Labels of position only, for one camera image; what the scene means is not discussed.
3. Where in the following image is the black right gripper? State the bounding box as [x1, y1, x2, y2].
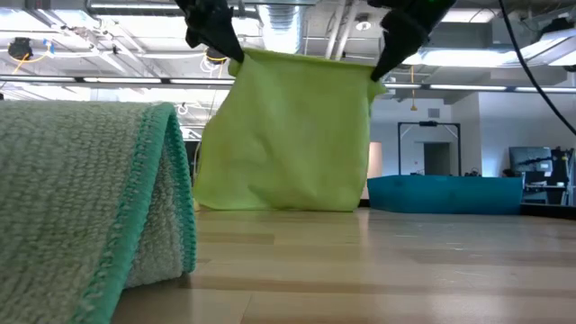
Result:
[366, 0, 458, 83]

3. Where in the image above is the lime green microfiber towel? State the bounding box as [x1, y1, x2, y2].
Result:
[192, 47, 388, 212]

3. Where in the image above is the linear ceiling light strip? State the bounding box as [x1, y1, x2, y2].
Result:
[0, 75, 576, 95]

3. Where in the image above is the teal plastic bin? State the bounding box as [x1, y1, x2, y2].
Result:
[366, 174, 526, 216]

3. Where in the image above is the dark computer monitor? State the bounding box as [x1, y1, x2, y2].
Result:
[508, 146, 554, 175]

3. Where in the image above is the black ceiling device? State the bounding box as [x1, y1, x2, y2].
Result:
[7, 37, 33, 61]

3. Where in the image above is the pale green towel teal edge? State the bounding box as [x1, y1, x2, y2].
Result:
[0, 99, 198, 324]

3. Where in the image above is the silver ceiling duct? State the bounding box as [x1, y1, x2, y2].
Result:
[258, 3, 308, 55]

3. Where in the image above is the yellow hanging cord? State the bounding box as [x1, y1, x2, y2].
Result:
[409, 65, 419, 113]

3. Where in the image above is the black gantry frame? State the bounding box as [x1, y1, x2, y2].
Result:
[397, 120, 463, 176]

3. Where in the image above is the long black arm cable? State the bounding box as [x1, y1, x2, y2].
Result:
[497, 0, 576, 136]

